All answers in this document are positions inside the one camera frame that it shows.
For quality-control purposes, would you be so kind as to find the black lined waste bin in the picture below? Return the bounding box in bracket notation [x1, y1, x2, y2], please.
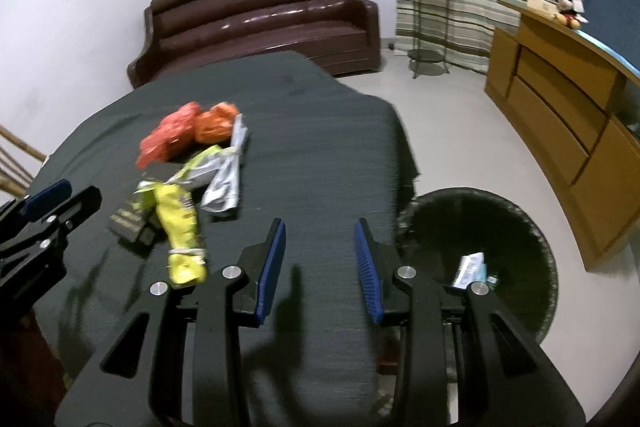
[397, 188, 558, 348]

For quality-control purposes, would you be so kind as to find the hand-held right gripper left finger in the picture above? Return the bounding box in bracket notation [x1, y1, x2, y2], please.
[54, 218, 288, 427]

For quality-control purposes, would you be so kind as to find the dark grey tablecloth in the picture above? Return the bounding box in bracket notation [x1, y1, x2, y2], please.
[20, 51, 421, 427]

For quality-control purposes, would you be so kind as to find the mouse plush toy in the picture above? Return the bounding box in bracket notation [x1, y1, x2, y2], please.
[552, 0, 590, 30]

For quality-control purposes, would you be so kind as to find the dark cigarette box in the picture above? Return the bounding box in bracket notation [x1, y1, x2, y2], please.
[109, 202, 162, 253]

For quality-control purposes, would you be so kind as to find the brown wooden stool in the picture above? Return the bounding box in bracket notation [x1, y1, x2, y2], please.
[377, 337, 401, 375]

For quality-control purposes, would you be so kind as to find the red plastic bag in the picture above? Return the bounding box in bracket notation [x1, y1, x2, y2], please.
[137, 102, 201, 171]

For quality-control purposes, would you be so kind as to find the orange plastic bag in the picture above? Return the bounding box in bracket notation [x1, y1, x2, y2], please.
[194, 101, 240, 145]

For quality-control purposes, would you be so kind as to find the teal and white wrapper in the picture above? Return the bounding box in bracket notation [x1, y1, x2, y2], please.
[454, 252, 487, 290]

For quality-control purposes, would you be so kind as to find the brown leather sofa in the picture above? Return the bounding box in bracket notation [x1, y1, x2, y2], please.
[126, 0, 382, 90]

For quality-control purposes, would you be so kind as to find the bamboo frame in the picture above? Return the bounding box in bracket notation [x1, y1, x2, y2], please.
[0, 124, 48, 198]

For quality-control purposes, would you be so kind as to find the yellow snack wrapper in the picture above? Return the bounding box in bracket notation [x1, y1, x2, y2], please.
[132, 181, 208, 286]

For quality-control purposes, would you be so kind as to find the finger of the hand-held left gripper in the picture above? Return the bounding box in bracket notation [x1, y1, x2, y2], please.
[0, 186, 103, 268]
[0, 179, 71, 233]

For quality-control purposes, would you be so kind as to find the silver foil wrapper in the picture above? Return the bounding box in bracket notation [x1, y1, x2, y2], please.
[201, 113, 250, 214]

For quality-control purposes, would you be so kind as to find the wooden cabinet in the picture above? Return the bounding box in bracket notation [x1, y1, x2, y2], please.
[484, 0, 640, 272]

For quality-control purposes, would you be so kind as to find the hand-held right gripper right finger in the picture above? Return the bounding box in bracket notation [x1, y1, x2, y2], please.
[353, 218, 586, 427]

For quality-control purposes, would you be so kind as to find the black metal plant stand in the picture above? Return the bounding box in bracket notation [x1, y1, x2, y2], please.
[397, 0, 451, 79]

